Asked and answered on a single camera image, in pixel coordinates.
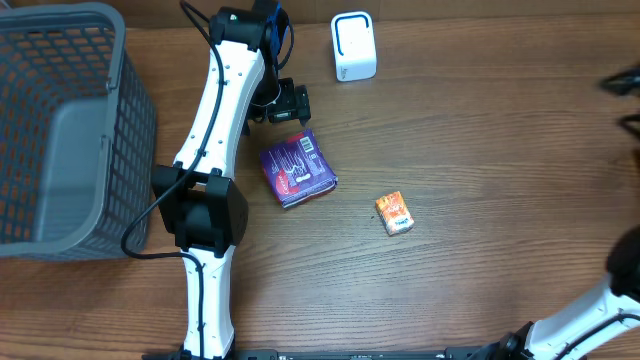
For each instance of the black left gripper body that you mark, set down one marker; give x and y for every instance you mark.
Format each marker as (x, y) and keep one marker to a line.
(283, 108)

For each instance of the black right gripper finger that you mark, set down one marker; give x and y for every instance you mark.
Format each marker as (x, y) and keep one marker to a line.
(623, 83)
(630, 124)

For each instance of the purple sanitary pad pack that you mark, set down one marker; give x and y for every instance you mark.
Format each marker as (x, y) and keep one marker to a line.
(297, 170)

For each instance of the small orange snack packet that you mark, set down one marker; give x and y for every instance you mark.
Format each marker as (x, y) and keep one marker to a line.
(394, 213)

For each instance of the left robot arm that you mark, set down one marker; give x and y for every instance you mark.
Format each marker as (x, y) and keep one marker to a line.
(197, 197)

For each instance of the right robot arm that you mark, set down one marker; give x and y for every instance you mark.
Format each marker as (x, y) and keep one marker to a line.
(608, 310)

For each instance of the white barcode scanner stand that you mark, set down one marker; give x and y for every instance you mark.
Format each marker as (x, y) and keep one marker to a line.
(354, 46)

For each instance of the grey plastic shopping basket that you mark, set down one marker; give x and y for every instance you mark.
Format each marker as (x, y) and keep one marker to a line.
(78, 132)

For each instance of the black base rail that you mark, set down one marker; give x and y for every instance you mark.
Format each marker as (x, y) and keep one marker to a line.
(452, 353)

